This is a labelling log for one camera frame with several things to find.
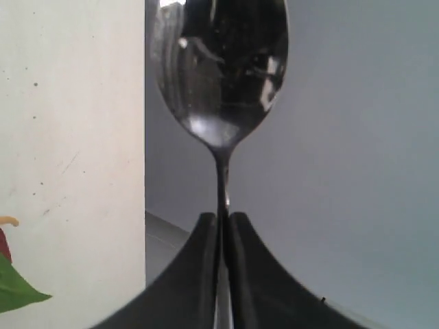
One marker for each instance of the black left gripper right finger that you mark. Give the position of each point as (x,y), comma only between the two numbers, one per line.
(263,293)

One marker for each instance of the stainless steel spork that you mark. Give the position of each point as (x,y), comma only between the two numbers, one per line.
(219,66)

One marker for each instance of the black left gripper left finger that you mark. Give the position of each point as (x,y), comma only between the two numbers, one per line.
(183,296)

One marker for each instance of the red artificial flower stem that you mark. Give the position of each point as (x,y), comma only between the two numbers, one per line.
(16,291)

